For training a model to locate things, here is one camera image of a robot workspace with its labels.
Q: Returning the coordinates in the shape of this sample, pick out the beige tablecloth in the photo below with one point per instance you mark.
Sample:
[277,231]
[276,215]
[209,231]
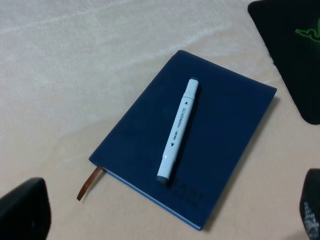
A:
[70,69]

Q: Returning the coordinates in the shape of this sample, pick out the black green Razer mouse pad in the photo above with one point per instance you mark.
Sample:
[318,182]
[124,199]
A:
[290,30]

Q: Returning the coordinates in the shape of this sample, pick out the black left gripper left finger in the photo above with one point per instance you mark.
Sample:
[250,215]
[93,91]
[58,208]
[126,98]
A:
[25,212]

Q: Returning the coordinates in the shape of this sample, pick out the white marker pen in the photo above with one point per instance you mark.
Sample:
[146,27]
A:
[177,131]

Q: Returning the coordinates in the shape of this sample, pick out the dark blue notebook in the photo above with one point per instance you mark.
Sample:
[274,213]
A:
[227,109]

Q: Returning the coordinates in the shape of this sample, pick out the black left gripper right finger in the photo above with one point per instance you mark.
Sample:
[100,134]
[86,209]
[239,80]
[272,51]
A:
[309,206]

